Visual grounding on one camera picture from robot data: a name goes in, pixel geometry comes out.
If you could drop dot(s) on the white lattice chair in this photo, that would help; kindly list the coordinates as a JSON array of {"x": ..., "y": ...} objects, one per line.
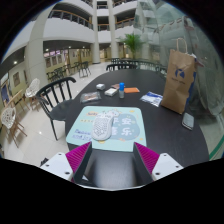
[
  {"x": 32, "y": 89},
  {"x": 8, "y": 118}
]

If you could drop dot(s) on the white perforated computer mouse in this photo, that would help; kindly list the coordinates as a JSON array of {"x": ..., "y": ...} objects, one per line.
[{"x": 102, "y": 128}]

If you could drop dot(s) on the orange card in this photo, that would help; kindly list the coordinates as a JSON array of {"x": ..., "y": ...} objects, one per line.
[{"x": 132, "y": 90}]

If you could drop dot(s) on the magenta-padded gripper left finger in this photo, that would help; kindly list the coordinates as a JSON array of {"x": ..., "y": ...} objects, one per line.
[{"x": 58, "y": 165}]

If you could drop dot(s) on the small white box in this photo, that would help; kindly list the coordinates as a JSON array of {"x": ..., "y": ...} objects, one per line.
[
  {"x": 100, "y": 86},
  {"x": 111, "y": 92}
]

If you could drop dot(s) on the grey smartphone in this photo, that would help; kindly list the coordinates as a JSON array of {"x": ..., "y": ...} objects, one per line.
[{"x": 188, "y": 120}]

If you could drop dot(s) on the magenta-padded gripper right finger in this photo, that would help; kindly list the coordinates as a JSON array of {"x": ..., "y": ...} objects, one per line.
[{"x": 165, "y": 165}]

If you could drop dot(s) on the group of dark chairs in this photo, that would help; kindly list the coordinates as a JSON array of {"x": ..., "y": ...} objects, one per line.
[{"x": 63, "y": 71}]

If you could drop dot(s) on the brown paper bag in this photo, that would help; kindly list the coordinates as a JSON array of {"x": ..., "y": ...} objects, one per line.
[{"x": 176, "y": 83}]

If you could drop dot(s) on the green potted plant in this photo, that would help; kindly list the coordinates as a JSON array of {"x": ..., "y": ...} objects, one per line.
[{"x": 132, "y": 43}]

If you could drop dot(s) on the small blue-capped bottle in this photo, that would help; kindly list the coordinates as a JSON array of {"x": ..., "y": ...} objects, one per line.
[{"x": 121, "y": 90}]

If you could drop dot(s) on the black wooden chair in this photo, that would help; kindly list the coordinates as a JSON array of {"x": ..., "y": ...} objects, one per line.
[
  {"x": 58, "y": 111},
  {"x": 121, "y": 66}
]

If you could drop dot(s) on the light blue printed mouse pad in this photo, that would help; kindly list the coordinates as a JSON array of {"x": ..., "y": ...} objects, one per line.
[{"x": 128, "y": 130}]

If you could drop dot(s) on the white and blue plastic packet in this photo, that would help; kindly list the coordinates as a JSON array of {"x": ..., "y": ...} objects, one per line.
[{"x": 151, "y": 99}]

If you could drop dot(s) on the clear plastic packet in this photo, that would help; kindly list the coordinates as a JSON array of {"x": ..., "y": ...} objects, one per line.
[{"x": 90, "y": 97}]

